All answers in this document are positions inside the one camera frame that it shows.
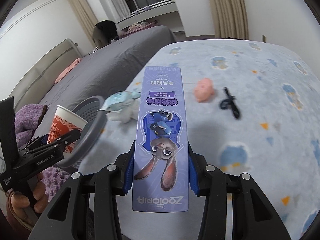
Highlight grey bed cover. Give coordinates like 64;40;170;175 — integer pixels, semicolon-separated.
34;25;177;137

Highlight light blue plastic packet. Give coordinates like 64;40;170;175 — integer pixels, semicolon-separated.
99;91;141;112

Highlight beige bed headboard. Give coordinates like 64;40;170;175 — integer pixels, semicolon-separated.
9;38;82;111

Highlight black chair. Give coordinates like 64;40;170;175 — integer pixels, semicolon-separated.
92;20;119;49

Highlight purple Zootopia box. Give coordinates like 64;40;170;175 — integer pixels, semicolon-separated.
132;67;189;212

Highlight pink pig toy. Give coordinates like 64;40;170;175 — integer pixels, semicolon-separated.
194;77;214;102

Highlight red white paper cup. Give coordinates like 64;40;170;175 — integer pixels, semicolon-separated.
47;105;88;144

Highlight black hair tie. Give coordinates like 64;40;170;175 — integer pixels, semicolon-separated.
219;87;241;120

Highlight beige curtain right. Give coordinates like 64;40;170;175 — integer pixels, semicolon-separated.
209;0;249;40

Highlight pink pillow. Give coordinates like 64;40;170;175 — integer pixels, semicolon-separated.
54;58;82;84

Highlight purple fleece blanket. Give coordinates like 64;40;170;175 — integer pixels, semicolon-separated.
15;104;70;202

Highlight left hand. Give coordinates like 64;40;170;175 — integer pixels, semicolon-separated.
7;172;48;227

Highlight white window desk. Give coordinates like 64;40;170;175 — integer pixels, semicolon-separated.
117;0;184;33

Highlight beige curtain left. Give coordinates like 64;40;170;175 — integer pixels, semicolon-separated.
68;0;98;47

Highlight beige curtain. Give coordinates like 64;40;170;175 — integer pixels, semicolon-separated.
68;0;98;47
209;0;249;40

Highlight grey plastic waste basket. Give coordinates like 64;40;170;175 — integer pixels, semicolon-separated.
56;95;107;169

